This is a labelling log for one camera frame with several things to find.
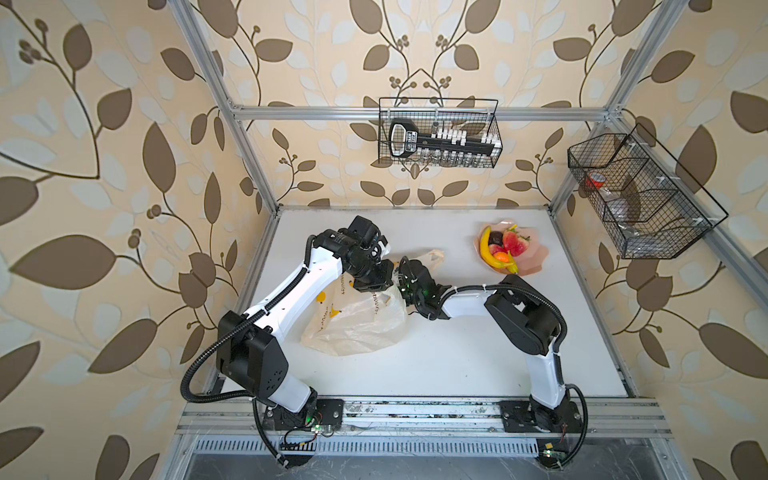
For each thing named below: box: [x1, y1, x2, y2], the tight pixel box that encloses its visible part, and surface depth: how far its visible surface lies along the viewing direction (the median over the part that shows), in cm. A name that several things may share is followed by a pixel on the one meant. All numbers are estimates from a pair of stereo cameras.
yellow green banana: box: [480, 226, 513, 269], surface depth 101 cm
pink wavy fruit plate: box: [474, 221, 549, 276], surface depth 104 cm
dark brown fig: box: [488, 231, 503, 246], surface depth 105 cm
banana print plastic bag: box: [301, 249, 445, 357], surface depth 77 cm
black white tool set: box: [389, 119, 502, 166], surface depth 86 cm
